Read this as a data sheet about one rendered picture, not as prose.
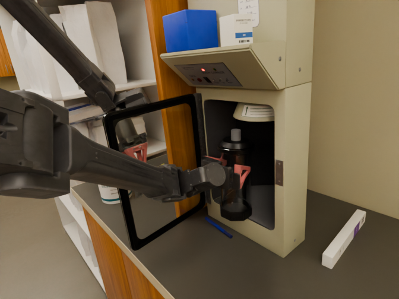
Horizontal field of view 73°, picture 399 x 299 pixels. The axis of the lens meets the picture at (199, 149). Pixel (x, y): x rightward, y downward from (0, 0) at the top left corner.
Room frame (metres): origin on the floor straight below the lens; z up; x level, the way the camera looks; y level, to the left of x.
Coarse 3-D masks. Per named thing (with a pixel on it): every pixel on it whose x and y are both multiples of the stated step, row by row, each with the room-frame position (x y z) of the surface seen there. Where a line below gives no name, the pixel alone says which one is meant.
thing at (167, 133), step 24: (120, 120) 0.65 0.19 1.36; (144, 120) 0.70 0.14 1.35; (168, 120) 0.76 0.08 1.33; (120, 144) 0.65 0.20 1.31; (144, 144) 0.69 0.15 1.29; (168, 144) 0.75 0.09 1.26; (192, 144) 0.82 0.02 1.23; (192, 168) 0.81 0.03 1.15; (144, 216) 0.67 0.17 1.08; (168, 216) 0.72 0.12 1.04
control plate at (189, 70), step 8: (192, 64) 0.71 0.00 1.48; (200, 64) 0.69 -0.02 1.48; (208, 64) 0.66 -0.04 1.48; (216, 64) 0.64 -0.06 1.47; (224, 64) 0.63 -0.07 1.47; (184, 72) 0.78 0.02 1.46; (192, 72) 0.75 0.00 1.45; (200, 72) 0.72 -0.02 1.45; (208, 72) 0.70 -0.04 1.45; (216, 72) 0.68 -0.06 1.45; (224, 72) 0.65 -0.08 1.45; (216, 80) 0.71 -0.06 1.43; (224, 80) 0.68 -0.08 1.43; (232, 80) 0.66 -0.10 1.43
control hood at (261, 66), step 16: (208, 48) 0.63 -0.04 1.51; (224, 48) 0.59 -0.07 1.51; (240, 48) 0.55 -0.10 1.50; (256, 48) 0.54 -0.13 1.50; (272, 48) 0.57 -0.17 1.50; (176, 64) 0.76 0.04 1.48; (240, 64) 0.59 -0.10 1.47; (256, 64) 0.56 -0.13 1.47; (272, 64) 0.57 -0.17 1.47; (240, 80) 0.64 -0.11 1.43; (256, 80) 0.61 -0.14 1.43; (272, 80) 0.58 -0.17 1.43
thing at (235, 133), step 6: (234, 132) 0.73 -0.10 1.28; (240, 132) 0.73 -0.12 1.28; (228, 138) 0.76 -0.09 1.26; (234, 138) 0.73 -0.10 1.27; (240, 138) 0.73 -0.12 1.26; (246, 138) 0.75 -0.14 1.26; (222, 144) 0.73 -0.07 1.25; (228, 144) 0.71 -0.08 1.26; (234, 144) 0.70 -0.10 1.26; (240, 144) 0.70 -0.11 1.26; (246, 144) 0.71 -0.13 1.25
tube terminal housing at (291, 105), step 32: (192, 0) 0.84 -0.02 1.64; (224, 0) 0.74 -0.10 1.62; (288, 0) 0.61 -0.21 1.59; (256, 32) 0.67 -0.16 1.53; (288, 32) 0.61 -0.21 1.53; (288, 64) 0.61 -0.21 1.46; (224, 96) 0.76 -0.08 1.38; (256, 96) 0.67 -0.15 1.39; (288, 96) 0.61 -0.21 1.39; (288, 128) 0.61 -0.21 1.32; (288, 160) 0.61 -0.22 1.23; (288, 192) 0.62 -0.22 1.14; (256, 224) 0.68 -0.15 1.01; (288, 224) 0.62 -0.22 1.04
